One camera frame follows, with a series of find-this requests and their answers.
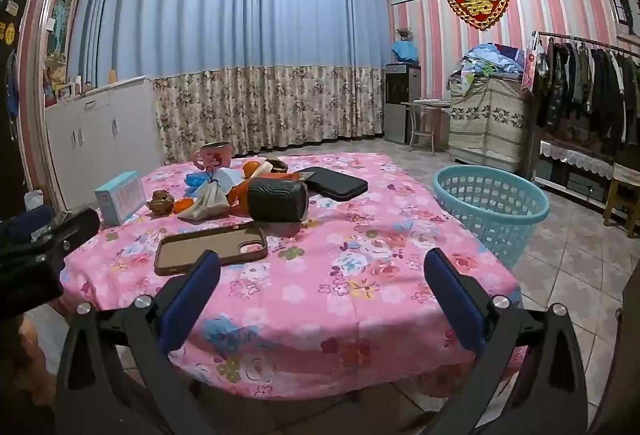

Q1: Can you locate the small round side table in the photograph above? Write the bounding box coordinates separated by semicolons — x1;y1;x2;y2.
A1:
400;98;451;151

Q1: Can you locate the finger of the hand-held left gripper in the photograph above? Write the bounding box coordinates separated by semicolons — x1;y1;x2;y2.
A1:
0;205;55;244
47;208;101;262

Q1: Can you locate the white cabinet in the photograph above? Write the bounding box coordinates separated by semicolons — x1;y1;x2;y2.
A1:
45;75;166;211

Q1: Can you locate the row of hanging clothes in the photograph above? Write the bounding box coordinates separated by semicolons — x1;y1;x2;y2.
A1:
532;38;640;156

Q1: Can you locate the blue floral-trimmed curtain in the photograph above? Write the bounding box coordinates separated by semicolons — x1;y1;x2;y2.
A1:
67;0;391;156

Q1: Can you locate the pink floral tablecloth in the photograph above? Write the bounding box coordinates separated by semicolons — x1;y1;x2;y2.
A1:
60;151;526;401

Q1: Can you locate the cloth-covered chest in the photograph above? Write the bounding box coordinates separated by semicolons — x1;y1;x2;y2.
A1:
447;75;531;173

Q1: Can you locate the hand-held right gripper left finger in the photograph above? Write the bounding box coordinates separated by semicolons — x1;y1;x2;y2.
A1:
54;249;223;435

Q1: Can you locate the wooden stool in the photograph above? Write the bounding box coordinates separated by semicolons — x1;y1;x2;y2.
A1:
602;162;640;238

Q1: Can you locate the pile of clothes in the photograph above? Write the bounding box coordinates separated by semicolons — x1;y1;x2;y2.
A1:
452;42;528;93

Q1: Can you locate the blue bag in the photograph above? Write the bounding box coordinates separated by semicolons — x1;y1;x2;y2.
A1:
391;40;420;64

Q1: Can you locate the small white box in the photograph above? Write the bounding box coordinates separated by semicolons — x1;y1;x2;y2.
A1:
52;75;83;102

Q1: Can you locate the wall poster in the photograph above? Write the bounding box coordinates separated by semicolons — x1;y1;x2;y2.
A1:
47;0;74;66

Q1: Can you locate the water dispenser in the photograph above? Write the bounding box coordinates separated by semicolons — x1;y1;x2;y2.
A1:
384;62;422;145

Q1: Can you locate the small brown lumpy item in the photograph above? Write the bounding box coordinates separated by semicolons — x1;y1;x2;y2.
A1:
146;189;176;216

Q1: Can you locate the framed window poster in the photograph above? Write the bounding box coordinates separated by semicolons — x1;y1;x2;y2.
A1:
595;0;640;48

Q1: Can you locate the pink mug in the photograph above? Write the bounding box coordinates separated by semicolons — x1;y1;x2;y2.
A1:
191;142;233;171

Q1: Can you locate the person's left forearm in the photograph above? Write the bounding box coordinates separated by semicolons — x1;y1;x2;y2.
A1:
15;312;41;371

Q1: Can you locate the metal clothes rack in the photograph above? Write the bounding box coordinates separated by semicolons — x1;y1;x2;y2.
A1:
529;30;640;181

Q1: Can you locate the lace-covered low shelf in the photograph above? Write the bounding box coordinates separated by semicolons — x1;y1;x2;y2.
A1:
532;140;616;211

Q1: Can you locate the brown phone case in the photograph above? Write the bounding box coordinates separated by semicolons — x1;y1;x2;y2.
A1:
154;221;269;277

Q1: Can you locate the pink hanging bag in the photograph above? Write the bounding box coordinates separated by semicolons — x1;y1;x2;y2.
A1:
521;40;543;91

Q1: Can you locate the blue plastic basket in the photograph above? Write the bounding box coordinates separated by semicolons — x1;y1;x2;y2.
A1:
432;164;551;271

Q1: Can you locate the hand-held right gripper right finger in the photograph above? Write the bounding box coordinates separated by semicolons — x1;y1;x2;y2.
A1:
410;247;588;435

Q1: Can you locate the black zip pouch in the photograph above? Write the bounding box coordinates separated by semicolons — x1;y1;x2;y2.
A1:
295;166;369;202

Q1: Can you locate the light blue box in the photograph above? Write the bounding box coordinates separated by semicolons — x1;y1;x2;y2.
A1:
94;171;147;226

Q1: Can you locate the black ribbed cylinder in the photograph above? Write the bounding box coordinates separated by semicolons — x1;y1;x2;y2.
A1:
247;178;308;222

